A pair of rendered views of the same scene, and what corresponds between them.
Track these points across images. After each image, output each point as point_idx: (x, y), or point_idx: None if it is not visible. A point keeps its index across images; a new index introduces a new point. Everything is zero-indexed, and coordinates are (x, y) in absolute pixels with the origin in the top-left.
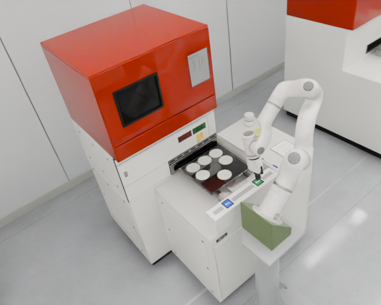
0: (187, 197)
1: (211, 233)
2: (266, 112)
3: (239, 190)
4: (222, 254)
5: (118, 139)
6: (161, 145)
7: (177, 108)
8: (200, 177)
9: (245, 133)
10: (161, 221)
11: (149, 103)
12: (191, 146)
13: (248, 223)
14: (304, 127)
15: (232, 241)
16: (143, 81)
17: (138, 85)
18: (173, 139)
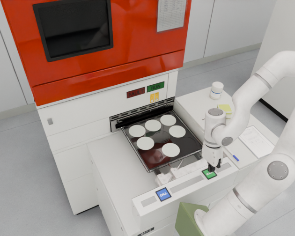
0: (120, 165)
1: (133, 225)
2: (249, 89)
3: (183, 179)
4: None
5: (39, 76)
6: (104, 96)
7: (131, 55)
8: (142, 144)
9: (211, 110)
10: (91, 177)
11: (91, 37)
12: (142, 105)
13: (183, 229)
14: None
15: (158, 235)
16: (85, 3)
17: (78, 6)
18: (121, 92)
